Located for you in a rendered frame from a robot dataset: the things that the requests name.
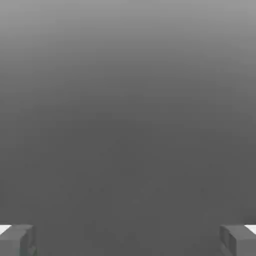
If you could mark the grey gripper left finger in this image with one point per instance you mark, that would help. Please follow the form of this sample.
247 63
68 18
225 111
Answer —
14 240

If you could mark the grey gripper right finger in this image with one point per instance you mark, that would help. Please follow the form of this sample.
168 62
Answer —
243 241

